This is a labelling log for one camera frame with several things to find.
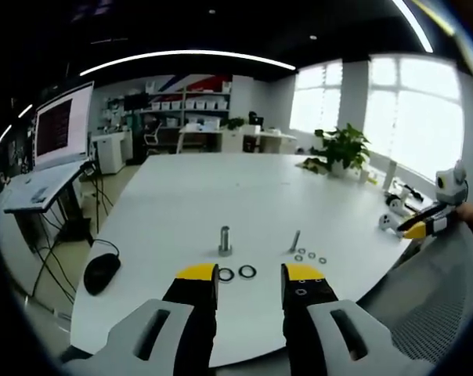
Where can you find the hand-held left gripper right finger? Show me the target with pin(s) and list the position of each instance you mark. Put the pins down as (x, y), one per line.
(307, 313)

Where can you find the storage shelf with white bins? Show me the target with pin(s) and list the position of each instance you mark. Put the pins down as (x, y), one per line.
(189, 103)

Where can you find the straight ceiling light strip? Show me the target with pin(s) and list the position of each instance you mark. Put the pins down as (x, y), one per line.
(414, 25)

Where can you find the white game controller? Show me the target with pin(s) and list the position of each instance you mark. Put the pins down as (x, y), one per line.
(388, 222)

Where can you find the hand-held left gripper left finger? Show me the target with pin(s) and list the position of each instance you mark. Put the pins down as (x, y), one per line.
(189, 313)

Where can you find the grey side desk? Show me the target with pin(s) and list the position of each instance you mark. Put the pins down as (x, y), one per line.
(44, 188)

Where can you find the curved ceiling light strip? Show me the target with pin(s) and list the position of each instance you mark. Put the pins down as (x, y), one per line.
(181, 55)

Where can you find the white background desk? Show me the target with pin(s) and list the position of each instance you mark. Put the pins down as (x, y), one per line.
(236, 137)

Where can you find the large computer monitor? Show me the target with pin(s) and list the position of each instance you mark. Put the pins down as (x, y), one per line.
(62, 125)

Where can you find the slim metal threaded stud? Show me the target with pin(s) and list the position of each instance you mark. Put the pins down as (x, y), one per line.
(294, 241)

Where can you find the grey mesh chair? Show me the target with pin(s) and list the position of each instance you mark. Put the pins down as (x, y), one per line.
(428, 297)

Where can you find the large metal threaded stud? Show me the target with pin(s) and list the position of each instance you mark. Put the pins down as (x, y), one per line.
(225, 241)

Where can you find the white office chair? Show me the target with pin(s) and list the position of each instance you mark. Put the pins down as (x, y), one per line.
(153, 135)

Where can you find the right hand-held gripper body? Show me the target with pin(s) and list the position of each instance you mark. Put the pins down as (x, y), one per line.
(450, 186)

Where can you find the black computer mouse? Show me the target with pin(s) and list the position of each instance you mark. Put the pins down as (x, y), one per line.
(101, 272)

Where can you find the green potted plant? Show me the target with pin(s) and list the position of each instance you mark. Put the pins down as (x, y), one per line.
(344, 150)

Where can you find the white cabinet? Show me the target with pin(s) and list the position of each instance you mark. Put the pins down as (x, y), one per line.
(110, 150)

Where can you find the bright window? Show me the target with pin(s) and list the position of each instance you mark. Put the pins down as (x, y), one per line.
(412, 113)
(316, 98)

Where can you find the small white robot toy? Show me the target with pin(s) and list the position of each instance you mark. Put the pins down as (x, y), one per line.
(401, 199)

